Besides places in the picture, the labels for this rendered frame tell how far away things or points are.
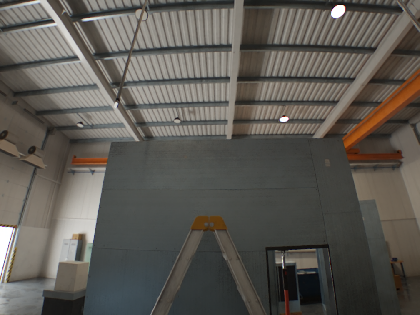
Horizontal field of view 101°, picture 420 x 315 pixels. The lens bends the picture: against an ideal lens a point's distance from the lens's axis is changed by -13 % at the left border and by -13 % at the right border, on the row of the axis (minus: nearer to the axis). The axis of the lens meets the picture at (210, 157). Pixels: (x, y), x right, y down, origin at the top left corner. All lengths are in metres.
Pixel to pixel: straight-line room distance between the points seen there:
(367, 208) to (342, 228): 4.20
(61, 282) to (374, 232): 7.50
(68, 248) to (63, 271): 6.67
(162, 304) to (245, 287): 0.44
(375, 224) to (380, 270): 1.06
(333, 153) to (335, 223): 0.72
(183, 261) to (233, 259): 0.27
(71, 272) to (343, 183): 5.45
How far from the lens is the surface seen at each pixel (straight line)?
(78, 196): 13.20
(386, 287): 6.50
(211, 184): 1.97
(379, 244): 6.41
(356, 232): 2.30
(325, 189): 2.22
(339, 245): 2.20
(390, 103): 10.16
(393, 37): 8.79
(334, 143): 2.48
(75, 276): 5.64
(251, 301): 1.24
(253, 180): 2.01
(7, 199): 11.88
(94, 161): 12.79
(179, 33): 7.30
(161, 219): 1.99
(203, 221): 1.17
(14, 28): 9.30
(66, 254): 12.51
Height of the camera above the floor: 2.19
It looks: 23 degrees up
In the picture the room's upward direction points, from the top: straight up
